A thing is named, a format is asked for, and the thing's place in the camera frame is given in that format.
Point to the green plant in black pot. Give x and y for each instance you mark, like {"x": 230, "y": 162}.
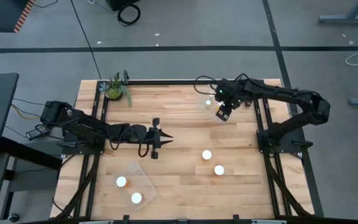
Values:
{"x": 114, "y": 91}

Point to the tall clear greenish pill bottle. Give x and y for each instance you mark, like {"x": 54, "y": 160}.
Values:
{"x": 208, "y": 102}

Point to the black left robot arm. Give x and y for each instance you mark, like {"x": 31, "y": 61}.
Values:
{"x": 89, "y": 124}

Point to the black caster wheel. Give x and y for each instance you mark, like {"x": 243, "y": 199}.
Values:
{"x": 12, "y": 217}

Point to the black metal table frame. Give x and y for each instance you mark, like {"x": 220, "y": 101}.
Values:
{"x": 166, "y": 82}

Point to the black floor box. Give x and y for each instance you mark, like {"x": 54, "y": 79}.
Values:
{"x": 117, "y": 3}

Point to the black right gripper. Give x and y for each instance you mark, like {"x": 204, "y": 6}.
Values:
{"x": 225, "y": 96}

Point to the grey metal desk base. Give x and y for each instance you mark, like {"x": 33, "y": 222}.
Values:
{"x": 30, "y": 180}

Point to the white orange ball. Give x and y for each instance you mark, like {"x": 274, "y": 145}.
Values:
{"x": 218, "y": 170}

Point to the clear plastic bin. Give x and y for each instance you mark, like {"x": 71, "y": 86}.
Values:
{"x": 146, "y": 183}
{"x": 207, "y": 112}

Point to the black power adapter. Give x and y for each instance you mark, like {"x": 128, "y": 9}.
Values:
{"x": 37, "y": 133}

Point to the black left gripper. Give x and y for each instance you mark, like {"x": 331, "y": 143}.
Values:
{"x": 154, "y": 138}

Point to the slim amber pill bottle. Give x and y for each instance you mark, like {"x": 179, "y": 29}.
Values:
{"x": 219, "y": 109}

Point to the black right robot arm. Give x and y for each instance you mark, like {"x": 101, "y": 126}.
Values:
{"x": 291, "y": 93}

